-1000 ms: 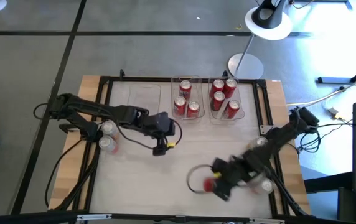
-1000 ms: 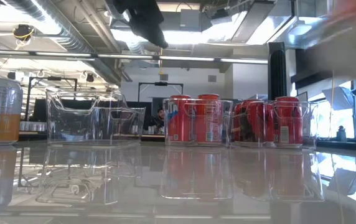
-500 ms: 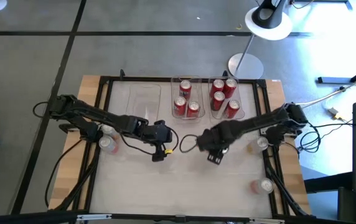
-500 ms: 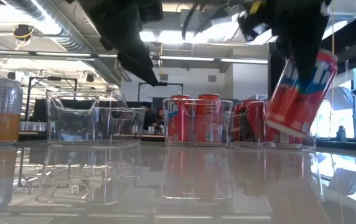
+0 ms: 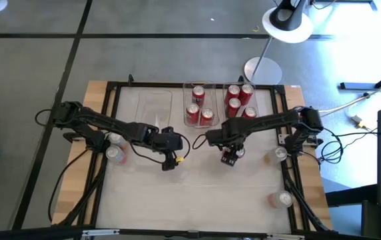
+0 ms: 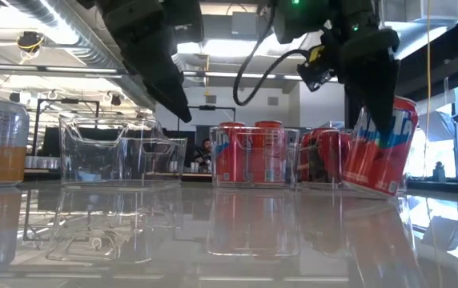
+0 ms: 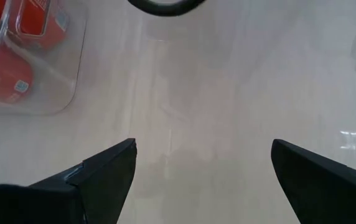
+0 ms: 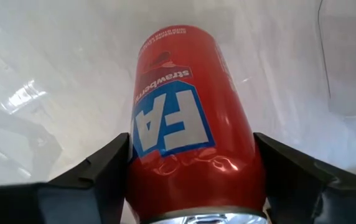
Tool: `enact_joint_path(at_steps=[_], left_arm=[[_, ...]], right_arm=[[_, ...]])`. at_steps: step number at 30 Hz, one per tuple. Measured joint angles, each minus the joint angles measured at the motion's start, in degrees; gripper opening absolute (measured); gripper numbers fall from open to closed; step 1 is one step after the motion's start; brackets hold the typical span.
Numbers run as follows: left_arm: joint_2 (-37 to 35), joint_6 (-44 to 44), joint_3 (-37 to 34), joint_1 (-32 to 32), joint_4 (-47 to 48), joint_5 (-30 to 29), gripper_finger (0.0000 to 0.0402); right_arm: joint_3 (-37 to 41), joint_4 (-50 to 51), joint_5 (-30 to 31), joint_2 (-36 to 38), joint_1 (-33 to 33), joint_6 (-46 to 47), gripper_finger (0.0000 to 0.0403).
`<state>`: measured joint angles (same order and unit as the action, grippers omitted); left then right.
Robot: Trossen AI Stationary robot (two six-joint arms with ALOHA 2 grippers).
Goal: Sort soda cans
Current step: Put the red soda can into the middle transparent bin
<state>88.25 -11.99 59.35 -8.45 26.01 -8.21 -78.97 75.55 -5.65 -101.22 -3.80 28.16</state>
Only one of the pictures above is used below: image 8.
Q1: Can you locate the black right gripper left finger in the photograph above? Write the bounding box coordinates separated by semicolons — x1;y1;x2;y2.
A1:
0;133;131;224

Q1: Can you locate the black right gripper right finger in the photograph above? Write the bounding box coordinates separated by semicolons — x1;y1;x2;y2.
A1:
254;133;356;224

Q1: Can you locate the red strawberry Fanta can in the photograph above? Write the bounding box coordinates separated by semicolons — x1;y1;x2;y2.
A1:
124;24;269;224

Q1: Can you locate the clear plastic bin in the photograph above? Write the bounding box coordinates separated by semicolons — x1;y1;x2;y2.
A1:
317;0;356;118

